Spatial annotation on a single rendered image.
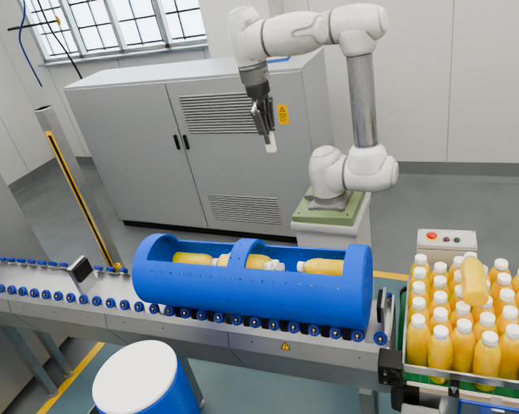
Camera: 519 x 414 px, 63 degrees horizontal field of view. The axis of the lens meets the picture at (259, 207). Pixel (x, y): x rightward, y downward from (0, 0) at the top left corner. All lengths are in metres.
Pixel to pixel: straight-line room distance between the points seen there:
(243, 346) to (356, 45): 1.22
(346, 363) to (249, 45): 1.09
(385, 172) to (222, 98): 1.60
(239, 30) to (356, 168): 0.84
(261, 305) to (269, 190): 1.91
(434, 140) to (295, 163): 1.58
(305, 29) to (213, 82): 1.95
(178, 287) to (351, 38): 1.12
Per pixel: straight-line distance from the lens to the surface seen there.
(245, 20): 1.28
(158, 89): 3.40
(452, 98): 4.06
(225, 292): 1.51
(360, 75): 1.76
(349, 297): 1.37
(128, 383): 1.52
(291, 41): 1.22
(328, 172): 1.90
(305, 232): 2.03
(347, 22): 1.73
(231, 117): 3.13
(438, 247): 1.68
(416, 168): 4.33
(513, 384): 1.46
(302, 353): 1.63
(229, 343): 1.73
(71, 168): 2.24
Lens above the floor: 2.12
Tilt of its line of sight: 31 degrees down
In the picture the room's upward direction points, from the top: 12 degrees counter-clockwise
